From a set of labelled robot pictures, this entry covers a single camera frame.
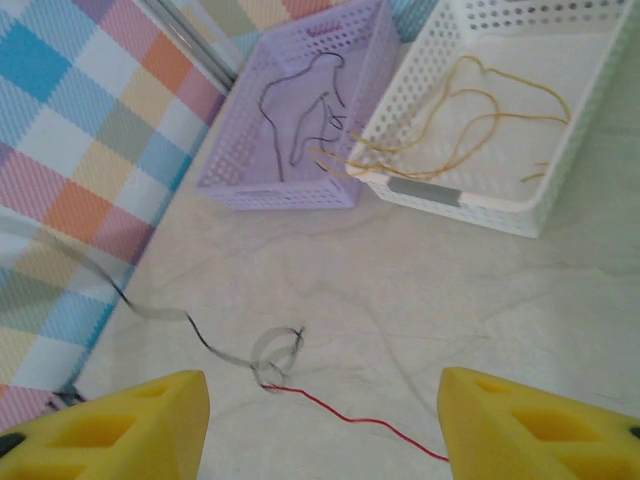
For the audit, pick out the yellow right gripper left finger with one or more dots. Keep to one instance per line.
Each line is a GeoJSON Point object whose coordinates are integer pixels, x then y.
{"type": "Point", "coordinates": [125, 430]}

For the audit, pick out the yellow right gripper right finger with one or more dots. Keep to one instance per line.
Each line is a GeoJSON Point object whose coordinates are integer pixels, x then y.
{"type": "Point", "coordinates": [525, 435]}

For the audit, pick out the white perforated plastic basket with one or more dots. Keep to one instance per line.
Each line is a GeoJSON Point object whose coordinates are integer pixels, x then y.
{"type": "Point", "coordinates": [525, 200]}

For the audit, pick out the purple perforated plastic basket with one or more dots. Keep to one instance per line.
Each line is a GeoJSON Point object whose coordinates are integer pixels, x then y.
{"type": "Point", "coordinates": [240, 165]}

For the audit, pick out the aluminium frame post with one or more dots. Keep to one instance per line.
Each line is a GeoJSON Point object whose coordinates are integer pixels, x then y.
{"type": "Point", "coordinates": [195, 40]}

